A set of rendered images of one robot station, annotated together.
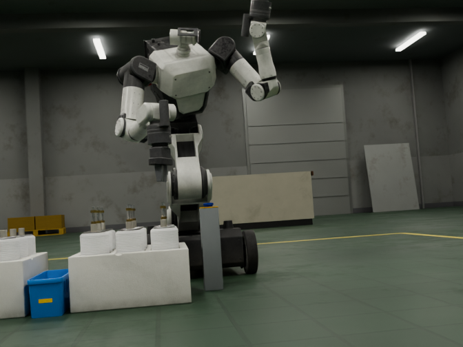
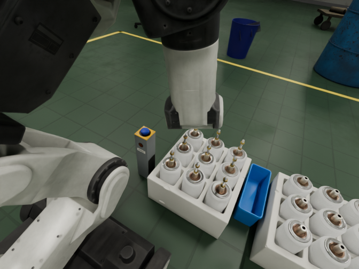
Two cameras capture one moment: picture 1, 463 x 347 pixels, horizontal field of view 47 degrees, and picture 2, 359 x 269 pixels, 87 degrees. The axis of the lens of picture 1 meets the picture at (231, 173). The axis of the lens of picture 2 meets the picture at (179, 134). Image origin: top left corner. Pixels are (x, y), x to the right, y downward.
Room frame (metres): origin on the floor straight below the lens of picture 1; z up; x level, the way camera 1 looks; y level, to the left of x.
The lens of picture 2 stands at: (2.53, 0.56, 0.92)
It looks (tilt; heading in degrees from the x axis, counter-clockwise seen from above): 43 degrees down; 212
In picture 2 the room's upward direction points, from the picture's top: 7 degrees clockwise
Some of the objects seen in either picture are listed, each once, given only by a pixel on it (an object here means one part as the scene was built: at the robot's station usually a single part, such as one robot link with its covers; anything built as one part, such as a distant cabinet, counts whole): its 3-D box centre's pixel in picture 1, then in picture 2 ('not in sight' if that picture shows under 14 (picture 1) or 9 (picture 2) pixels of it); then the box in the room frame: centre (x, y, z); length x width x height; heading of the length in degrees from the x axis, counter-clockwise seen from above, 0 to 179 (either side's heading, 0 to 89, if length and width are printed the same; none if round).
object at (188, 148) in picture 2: not in sight; (184, 147); (1.98, 0.26, 0.25); 0.08 x 0.08 x 0.01
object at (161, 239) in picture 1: (165, 254); (192, 145); (1.86, 0.24, 0.16); 0.10 x 0.10 x 0.18
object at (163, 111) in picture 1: (161, 118); not in sight; (1.97, 0.24, 0.65); 0.11 x 0.11 x 0.11; 33
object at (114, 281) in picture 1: (134, 273); (200, 177); (1.96, 0.38, 0.09); 0.39 x 0.39 x 0.18; 7
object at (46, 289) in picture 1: (54, 291); (252, 193); (1.85, 0.63, 0.06); 0.30 x 0.11 x 0.12; 8
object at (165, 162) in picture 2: not in sight; (171, 163); (2.10, 0.27, 0.25); 0.08 x 0.08 x 0.01
